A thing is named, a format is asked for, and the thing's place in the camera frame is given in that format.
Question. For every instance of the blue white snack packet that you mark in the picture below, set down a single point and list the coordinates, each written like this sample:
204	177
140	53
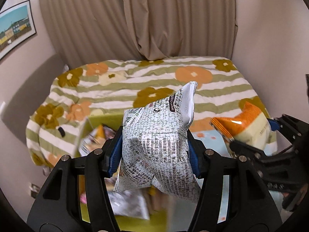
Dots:
130	203

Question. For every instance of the light blue daisy cloth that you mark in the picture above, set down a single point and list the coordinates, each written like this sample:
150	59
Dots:
212	164

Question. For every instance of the floral striped bed quilt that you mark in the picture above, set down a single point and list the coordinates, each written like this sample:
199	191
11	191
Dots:
112	86

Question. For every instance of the white wall switch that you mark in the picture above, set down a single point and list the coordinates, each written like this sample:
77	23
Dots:
2	107

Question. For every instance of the beige curtain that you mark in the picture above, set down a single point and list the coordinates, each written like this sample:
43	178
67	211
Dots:
88	31

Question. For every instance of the silver printed snack packet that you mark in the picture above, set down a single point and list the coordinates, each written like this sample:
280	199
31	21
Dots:
155	149

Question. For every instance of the framed town picture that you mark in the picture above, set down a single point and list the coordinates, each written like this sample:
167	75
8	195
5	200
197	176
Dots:
17	25

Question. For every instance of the orange sticks snack packet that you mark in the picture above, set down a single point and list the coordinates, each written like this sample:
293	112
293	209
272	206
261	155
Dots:
95	139

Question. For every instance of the orange cream snack packet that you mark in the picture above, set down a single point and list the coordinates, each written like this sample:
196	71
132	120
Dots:
250	127

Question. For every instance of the green cardboard box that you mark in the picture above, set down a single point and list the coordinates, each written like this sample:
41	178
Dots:
156	201

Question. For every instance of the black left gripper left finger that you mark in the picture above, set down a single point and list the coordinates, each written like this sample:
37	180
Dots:
58	207

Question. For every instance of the pink white snack packet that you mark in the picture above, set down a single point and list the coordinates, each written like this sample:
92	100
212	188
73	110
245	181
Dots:
83	198

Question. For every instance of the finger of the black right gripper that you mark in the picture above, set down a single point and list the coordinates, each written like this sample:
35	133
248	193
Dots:
242	149
290	127

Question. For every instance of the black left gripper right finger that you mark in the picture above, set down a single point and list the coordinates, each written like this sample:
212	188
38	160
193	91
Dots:
231	190

